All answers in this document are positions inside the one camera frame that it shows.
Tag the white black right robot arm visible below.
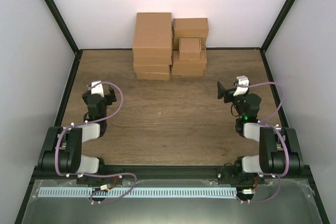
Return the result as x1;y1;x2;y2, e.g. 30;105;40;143
217;77;305;184

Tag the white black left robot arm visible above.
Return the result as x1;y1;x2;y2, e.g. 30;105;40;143
38;82;117;184

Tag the bottom small cardboard box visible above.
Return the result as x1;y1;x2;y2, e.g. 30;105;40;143
171;69;204;77

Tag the small cardboard box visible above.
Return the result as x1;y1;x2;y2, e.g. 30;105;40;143
171;69;204;77
173;35;207;50
173;18;209;37
172;50;207;70

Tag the bottom large cardboard box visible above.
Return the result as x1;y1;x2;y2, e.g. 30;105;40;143
136;72;171;81

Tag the large cardboard box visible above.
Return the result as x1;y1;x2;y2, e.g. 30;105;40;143
133;65;171;73
136;72;171;81
132;13;173;57
133;57;172;66

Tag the upper small cardboard box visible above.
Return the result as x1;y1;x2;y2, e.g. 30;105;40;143
173;35;207;50

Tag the top small cardboard box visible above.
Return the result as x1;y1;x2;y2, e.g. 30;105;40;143
173;18;209;37

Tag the top large cardboard box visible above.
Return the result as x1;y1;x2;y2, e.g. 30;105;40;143
132;13;173;57

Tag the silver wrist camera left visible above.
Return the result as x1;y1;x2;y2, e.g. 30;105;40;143
88;80;104;97

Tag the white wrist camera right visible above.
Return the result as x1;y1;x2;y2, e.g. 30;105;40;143
233;76;249;97

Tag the black cage frame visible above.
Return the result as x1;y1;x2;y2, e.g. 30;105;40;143
15;0;329;223

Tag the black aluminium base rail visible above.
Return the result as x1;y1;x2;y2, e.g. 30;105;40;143
76;165;310;185

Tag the light blue slotted cable duct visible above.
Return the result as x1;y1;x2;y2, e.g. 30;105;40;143
38;187;237;199

